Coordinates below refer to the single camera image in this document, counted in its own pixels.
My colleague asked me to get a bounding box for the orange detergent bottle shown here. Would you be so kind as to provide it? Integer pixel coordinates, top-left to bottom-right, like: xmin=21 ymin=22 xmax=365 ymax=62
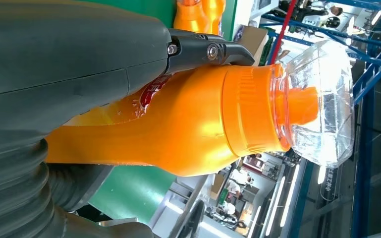
xmin=173 ymin=0 xmax=206 ymax=34
xmin=45 ymin=39 xmax=355 ymax=178
xmin=202 ymin=0 xmax=226 ymax=36

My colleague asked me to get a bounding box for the white desk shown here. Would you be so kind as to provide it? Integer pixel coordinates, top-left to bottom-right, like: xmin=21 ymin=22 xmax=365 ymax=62
xmin=233 ymin=0 xmax=260 ymax=34

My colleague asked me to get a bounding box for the brown cardboard box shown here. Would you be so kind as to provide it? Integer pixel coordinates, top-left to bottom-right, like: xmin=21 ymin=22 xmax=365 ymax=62
xmin=234 ymin=25 xmax=271 ymax=66

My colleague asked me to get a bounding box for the red pole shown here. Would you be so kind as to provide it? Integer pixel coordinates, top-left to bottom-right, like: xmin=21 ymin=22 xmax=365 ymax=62
xmin=269 ymin=0 xmax=299 ymax=65

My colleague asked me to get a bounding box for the blue metal rack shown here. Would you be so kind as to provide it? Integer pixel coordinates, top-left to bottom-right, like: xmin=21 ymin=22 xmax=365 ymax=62
xmin=261 ymin=0 xmax=381 ymax=238

